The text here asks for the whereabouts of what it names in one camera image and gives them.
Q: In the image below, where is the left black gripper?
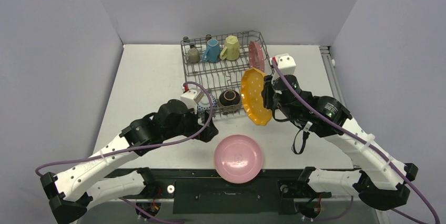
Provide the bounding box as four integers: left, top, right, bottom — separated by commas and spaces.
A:
164, 106, 218, 142

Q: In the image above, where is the yellow plate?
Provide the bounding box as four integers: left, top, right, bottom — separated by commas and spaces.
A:
240, 68, 272, 126

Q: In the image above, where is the orange patterned small bowl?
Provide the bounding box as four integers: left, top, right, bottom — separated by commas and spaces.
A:
197, 94, 218, 112

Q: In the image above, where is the dark brown glazed bowl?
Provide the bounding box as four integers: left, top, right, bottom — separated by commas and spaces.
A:
218, 89, 241, 108

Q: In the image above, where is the light pink bottom plate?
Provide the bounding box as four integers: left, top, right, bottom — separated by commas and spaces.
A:
214, 135, 263, 184

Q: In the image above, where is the pink polka dot plate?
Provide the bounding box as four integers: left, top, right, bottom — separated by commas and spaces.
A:
248, 41, 265, 72

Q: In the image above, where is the yellow green mug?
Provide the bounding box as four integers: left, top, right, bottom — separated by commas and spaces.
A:
219, 35, 240, 61

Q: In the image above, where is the grey wire dish rack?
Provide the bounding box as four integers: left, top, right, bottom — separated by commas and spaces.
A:
180, 30, 273, 99

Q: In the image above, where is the blue handled white mug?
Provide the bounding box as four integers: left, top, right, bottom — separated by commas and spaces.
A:
201, 38, 221, 63

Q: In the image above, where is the small grey cup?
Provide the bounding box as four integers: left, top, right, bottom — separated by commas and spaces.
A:
186, 48, 201, 64

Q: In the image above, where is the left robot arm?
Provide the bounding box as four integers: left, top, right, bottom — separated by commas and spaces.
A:
40, 99, 218, 223

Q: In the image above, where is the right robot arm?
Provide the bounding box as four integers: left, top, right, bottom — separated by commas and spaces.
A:
261, 75, 418, 211

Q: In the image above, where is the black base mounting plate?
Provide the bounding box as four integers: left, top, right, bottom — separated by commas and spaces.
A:
126, 169, 332, 215

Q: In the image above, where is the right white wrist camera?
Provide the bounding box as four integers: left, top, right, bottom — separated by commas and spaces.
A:
270, 53, 296, 78

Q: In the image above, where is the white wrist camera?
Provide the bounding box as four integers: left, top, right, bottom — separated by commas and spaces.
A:
180, 88, 204, 114
270, 53, 296, 78

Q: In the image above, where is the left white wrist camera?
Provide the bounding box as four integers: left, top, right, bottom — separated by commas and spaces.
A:
180, 88, 204, 114

